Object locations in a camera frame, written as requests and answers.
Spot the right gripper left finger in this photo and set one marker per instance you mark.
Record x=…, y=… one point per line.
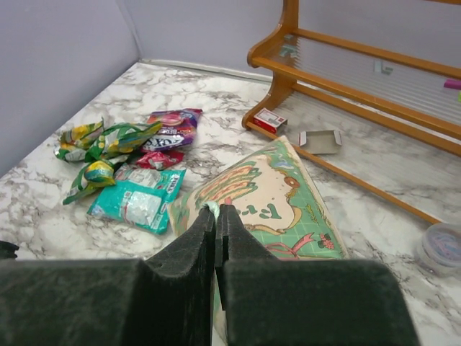
x=164, y=300

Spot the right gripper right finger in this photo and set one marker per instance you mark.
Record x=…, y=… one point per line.
x=269, y=301

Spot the white paper bag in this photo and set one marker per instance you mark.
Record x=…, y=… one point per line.
x=275, y=199

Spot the pink snack packet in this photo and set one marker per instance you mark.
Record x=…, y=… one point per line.
x=160, y=160

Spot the green lime snack packet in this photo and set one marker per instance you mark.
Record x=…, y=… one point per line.
x=121, y=138

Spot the purple blue snack packet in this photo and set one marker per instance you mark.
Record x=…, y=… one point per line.
x=179, y=128

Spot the yellow green snack packet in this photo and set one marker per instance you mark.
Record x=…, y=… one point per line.
x=74, y=143

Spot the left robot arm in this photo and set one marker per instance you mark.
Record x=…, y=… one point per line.
x=8, y=250

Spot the teal snack packet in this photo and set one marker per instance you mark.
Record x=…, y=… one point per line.
x=139, y=197

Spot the clear round plastic container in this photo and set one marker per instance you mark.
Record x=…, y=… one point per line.
x=438, y=250

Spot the red white small box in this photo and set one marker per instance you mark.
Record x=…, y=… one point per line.
x=270, y=121

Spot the wooden shelf rack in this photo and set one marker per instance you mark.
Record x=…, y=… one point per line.
x=375, y=71

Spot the pink marker pen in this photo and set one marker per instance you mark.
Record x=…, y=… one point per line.
x=452, y=84

